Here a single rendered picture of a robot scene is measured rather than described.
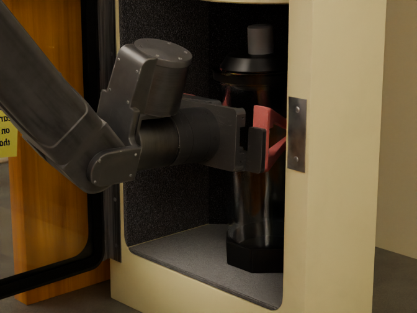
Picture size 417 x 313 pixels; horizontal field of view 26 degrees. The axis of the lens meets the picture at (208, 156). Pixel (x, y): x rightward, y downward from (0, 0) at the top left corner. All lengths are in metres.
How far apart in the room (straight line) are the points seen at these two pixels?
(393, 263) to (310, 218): 0.43
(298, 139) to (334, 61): 0.08
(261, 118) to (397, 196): 0.46
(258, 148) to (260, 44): 0.13
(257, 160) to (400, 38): 0.44
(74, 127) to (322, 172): 0.25
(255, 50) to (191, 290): 0.28
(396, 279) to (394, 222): 0.15
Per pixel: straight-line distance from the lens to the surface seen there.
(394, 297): 1.17
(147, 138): 0.86
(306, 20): 0.84
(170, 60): 0.84
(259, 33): 0.98
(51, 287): 1.16
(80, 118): 0.79
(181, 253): 1.08
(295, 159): 0.86
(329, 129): 0.87
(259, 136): 0.92
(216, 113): 0.93
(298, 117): 0.85
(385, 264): 1.28
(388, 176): 1.35
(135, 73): 0.83
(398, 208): 1.35
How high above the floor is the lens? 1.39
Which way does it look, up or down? 14 degrees down
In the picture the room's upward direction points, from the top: straight up
